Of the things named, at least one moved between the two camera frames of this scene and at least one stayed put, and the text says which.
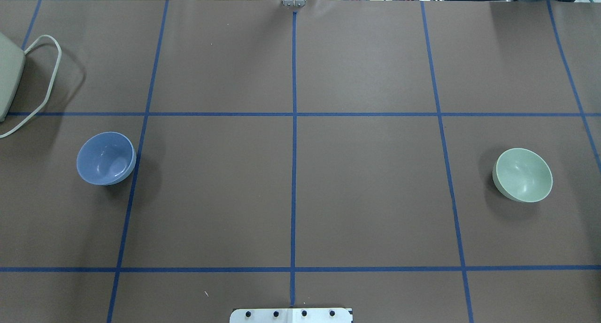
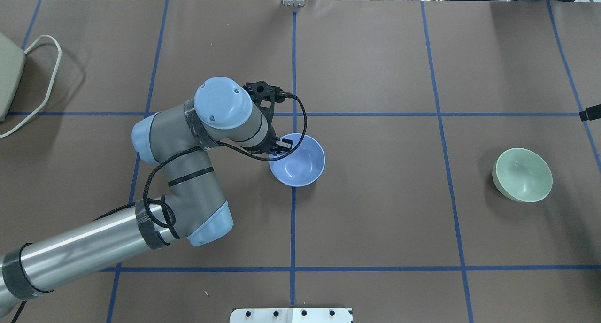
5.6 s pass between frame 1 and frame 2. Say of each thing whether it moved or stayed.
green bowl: stayed
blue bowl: moved
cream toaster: stayed
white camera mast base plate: stayed
